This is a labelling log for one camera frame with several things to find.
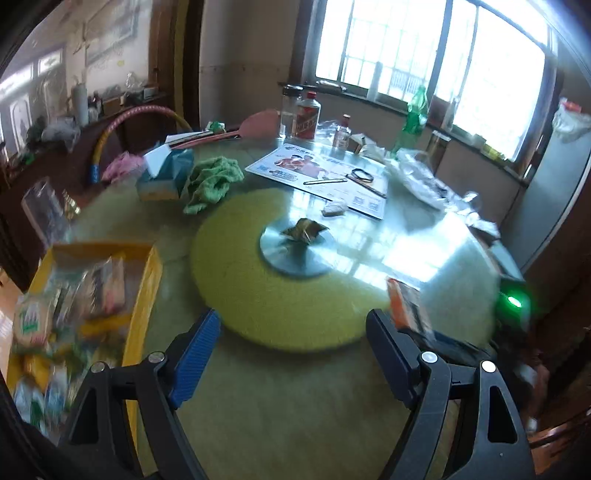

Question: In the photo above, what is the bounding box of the pink cloth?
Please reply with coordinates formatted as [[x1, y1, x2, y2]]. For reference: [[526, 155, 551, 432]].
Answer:
[[101, 152, 145, 184]]

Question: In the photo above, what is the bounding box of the pink yellow hula hoop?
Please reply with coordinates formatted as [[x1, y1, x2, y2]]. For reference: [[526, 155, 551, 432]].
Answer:
[[89, 104, 192, 185]]

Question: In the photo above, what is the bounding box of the crumpled yellow wrapper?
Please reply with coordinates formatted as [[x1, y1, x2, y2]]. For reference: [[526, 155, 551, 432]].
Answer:
[[280, 218, 328, 245]]

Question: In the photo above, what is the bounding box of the white plastic bag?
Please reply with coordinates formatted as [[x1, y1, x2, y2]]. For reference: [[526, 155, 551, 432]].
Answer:
[[387, 148, 459, 211]]

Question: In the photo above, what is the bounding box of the clear glass jar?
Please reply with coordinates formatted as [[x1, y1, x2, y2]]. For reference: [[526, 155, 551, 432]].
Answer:
[[279, 84, 304, 139]]

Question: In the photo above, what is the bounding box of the small clear liquor bottle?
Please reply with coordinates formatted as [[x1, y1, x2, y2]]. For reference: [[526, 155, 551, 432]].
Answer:
[[332, 114, 352, 151]]

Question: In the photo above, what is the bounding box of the white red liquor bottle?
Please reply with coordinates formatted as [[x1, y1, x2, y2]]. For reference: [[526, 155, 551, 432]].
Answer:
[[293, 91, 322, 140]]

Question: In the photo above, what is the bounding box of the grey refrigerator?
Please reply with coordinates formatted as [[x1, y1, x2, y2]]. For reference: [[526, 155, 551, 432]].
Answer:
[[502, 98, 590, 270]]

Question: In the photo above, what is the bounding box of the dark wood sideboard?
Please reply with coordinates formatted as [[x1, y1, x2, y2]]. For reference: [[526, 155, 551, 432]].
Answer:
[[1, 94, 172, 284]]

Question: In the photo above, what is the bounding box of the framed wall painting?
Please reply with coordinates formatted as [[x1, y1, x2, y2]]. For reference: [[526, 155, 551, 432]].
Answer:
[[83, 0, 139, 66]]

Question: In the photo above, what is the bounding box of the teal tissue box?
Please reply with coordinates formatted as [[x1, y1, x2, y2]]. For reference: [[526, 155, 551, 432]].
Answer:
[[135, 144, 194, 201]]

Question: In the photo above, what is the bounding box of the pink fly swatter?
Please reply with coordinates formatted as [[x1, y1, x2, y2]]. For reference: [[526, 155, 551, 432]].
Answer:
[[168, 109, 280, 149]]

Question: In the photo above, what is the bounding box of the yellow cardboard tray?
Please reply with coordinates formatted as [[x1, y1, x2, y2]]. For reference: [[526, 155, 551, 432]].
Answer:
[[1, 242, 162, 442]]

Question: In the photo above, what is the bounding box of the green cloth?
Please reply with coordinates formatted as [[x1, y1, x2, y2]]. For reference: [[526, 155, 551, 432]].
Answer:
[[183, 156, 245, 215]]

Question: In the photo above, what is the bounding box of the orange biscuit package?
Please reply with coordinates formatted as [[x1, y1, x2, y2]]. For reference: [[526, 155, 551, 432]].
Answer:
[[387, 278, 434, 337]]

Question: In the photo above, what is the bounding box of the white thermos mug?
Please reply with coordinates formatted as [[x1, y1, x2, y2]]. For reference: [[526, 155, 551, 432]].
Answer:
[[70, 83, 89, 127]]

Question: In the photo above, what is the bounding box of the white crumpled tissue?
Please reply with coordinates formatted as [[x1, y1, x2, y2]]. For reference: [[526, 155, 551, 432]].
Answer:
[[322, 201, 348, 217]]

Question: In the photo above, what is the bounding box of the square cracker pack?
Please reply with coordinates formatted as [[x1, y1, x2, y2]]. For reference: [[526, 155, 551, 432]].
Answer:
[[77, 255, 126, 319]]

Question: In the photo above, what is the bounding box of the round cracker pack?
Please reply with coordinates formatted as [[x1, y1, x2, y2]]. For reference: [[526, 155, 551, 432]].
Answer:
[[14, 294, 53, 349]]

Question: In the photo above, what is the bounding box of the printed poster sheet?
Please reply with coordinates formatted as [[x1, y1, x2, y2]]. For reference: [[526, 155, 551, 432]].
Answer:
[[245, 143, 388, 220]]

